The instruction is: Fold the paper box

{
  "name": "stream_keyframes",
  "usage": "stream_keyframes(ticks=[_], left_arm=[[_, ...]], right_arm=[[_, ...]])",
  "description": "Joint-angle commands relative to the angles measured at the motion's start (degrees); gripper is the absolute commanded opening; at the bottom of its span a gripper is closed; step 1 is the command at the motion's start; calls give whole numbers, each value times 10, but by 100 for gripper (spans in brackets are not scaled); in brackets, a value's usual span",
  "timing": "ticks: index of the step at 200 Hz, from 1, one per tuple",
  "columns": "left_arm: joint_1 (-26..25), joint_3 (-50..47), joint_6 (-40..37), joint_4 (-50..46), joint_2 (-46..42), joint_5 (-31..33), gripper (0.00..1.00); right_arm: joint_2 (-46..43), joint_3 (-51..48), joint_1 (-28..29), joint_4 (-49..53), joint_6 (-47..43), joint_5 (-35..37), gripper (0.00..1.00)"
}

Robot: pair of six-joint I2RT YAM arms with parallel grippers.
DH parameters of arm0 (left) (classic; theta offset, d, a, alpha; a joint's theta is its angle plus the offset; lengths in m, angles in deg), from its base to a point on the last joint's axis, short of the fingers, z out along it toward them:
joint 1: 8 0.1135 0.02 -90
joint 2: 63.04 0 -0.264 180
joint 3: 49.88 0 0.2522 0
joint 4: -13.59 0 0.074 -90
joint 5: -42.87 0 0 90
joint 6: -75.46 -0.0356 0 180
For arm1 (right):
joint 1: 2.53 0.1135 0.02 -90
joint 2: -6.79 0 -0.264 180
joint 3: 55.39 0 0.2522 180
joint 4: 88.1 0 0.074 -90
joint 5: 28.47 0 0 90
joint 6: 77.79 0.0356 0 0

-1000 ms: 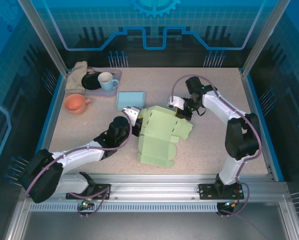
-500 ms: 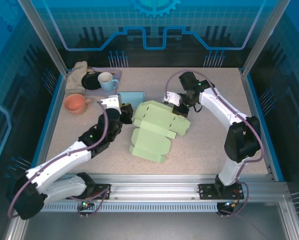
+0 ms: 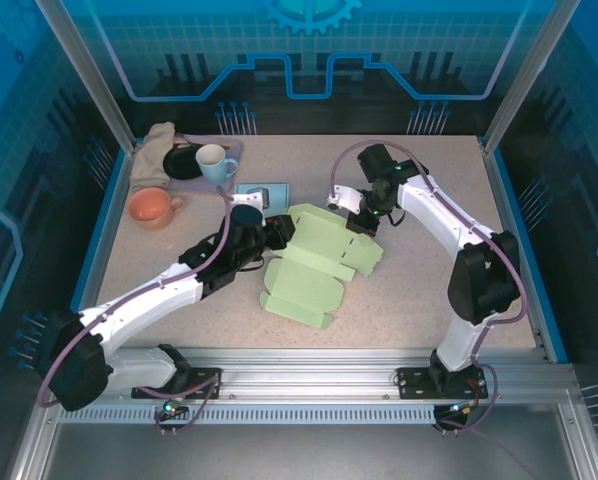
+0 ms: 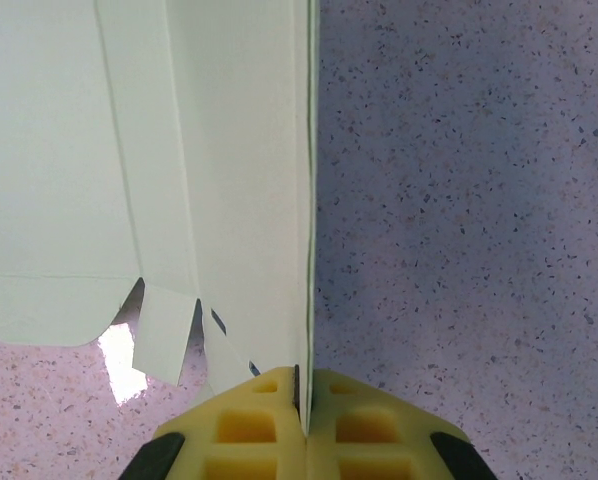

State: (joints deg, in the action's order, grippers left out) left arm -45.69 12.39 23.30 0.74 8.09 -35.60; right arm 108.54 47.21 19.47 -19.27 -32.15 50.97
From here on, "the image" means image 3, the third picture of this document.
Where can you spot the light blue paper box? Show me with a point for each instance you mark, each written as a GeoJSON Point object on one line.
{"type": "Point", "coordinates": [279, 195]}

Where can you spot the light green paper box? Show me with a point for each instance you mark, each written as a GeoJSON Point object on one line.
{"type": "Point", "coordinates": [309, 285]}

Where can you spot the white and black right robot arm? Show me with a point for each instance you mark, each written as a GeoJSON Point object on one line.
{"type": "Point", "coordinates": [429, 205]}

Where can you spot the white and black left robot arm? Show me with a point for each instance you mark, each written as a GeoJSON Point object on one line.
{"type": "Point", "coordinates": [144, 300]}

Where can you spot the purple plastic tray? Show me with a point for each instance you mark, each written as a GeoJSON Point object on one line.
{"type": "Point", "coordinates": [219, 187]}

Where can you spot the light blue mug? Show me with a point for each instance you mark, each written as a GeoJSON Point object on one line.
{"type": "Point", "coordinates": [214, 167]}

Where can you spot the orange ceramic cup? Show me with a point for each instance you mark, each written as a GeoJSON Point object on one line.
{"type": "Point", "coordinates": [149, 207]}

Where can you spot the black plate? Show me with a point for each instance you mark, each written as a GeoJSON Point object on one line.
{"type": "Point", "coordinates": [179, 165]}

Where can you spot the brown wooden utensil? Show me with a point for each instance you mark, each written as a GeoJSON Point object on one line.
{"type": "Point", "coordinates": [181, 143]}

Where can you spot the beige cloth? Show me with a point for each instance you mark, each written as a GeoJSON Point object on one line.
{"type": "Point", "coordinates": [151, 155]}

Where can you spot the small LED connector module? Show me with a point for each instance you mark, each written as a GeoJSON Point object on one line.
{"type": "Point", "coordinates": [461, 409]}
{"type": "Point", "coordinates": [171, 406]}

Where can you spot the grey metal panel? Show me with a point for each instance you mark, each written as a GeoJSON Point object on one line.
{"type": "Point", "coordinates": [304, 455]}

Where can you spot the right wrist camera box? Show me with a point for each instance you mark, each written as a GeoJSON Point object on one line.
{"type": "Point", "coordinates": [346, 197]}

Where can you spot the aluminium side rail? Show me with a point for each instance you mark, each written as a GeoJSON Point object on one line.
{"type": "Point", "coordinates": [106, 225]}
{"type": "Point", "coordinates": [505, 200]}

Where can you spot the aluminium front frame rail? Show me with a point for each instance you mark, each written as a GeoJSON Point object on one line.
{"type": "Point", "coordinates": [304, 375]}

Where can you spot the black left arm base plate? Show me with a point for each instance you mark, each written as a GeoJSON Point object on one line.
{"type": "Point", "coordinates": [144, 387]}

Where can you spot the aluminium frame post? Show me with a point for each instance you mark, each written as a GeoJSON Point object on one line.
{"type": "Point", "coordinates": [527, 75]}
{"type": "Point", "coordinates": [89, 75]}

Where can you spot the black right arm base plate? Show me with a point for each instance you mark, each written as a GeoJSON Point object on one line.
{"type": "Point", "coordinates": [411, 385]}

